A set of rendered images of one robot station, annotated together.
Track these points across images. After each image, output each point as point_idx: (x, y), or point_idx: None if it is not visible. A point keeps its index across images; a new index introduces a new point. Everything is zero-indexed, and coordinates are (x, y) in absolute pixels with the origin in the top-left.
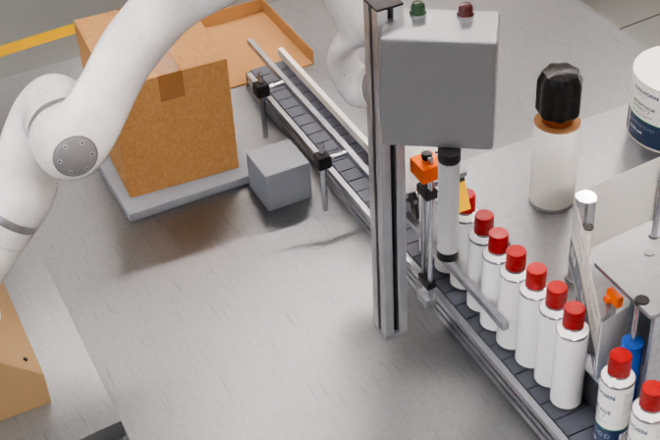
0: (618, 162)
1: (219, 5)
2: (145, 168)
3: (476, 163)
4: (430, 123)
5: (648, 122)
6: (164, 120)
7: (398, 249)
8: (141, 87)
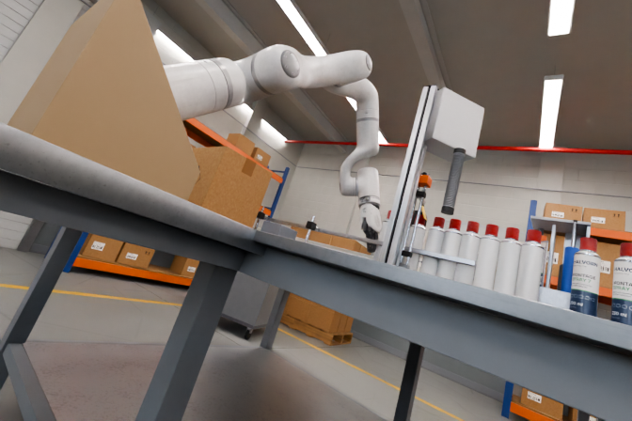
0: None
1: (355, 73)
2: (214, 202)
3: None
4: (454, 133)
5: None
6: (237, 181)
7: (407, 218)
8: (238, 157)
